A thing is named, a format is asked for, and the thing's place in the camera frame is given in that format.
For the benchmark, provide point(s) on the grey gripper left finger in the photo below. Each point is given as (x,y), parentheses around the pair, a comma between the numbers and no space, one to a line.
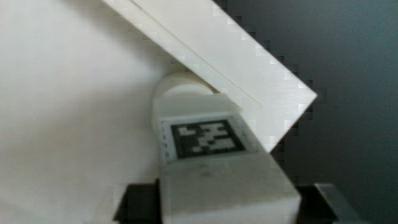
(139,206)

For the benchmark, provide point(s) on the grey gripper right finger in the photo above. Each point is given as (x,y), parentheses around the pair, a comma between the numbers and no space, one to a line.
(324,206)

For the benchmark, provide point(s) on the white right obstacle wall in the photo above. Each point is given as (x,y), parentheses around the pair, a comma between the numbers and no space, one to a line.
(194,31)

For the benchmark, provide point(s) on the white square tabletop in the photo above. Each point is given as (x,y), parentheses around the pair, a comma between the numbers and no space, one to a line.
(81,67)

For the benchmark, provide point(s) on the white leg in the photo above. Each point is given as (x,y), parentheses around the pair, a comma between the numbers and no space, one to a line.
(223,184)

